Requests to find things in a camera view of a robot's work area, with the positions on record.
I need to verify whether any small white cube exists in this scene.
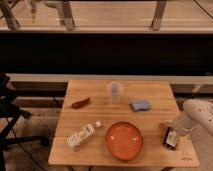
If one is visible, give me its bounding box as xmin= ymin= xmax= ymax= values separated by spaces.
xmin=96 ymin=121 xmax=102 ymax=127

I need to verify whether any orange round bowl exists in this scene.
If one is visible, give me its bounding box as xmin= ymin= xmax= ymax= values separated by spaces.
xmin=106 ymin=122 xmax=143 ymax=161

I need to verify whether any black white red eraser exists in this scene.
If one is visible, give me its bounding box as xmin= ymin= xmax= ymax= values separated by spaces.
xmin=163 ymin=127 xmax=179 ymax=150

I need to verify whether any blue sponge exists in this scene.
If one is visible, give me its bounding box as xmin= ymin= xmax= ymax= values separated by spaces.
xmin=130 ymin=100 xmax=151 ymax=112

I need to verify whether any wooden table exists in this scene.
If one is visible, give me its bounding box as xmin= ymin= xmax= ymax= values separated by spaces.
xmin=49 ymin=80 xmax=199 ymax=167

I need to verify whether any red brown marker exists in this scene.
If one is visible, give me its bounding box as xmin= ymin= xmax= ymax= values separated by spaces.
xmin=71 ymin=98 xmax=90 ymax=109

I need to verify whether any translucent plastic cup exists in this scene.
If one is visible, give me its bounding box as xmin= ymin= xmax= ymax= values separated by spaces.
xmin=107 ymin=82 xmax=124 ymax=103

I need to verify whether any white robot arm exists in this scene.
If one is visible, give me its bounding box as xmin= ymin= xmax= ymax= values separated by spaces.
xmin=170 ymin=99 xmax=213 ymax=136

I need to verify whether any white tube bottle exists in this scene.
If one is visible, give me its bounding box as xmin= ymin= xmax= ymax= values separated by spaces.
xmin=67 ymin=124 xmax=95 ymax=149

